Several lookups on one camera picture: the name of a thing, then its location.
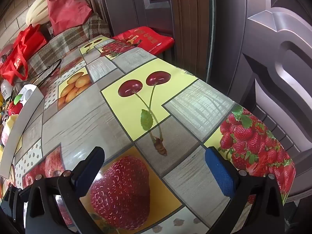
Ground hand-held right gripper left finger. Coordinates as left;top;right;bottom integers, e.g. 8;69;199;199
26;146;105;234

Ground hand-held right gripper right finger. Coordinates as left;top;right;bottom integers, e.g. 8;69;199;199
205;147;285;234

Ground white cardboard box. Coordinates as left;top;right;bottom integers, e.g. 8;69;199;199
0;84;45;178

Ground red apple plush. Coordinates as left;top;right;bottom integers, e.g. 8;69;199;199
8;94;25;116

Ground brown metal door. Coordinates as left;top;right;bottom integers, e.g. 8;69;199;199
88;0;312;203

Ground red printed shopping bag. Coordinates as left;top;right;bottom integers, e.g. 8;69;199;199
113;26;175;56

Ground red nonwoven bag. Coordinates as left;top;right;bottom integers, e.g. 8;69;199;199
47;0;93;36

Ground cream ribbed helmet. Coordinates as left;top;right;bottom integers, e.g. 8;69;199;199
26;0;53;27

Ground black cable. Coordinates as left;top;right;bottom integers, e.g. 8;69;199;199
34;59;62;86

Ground red gift bag with handles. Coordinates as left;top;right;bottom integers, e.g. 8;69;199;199
0;24;48;86

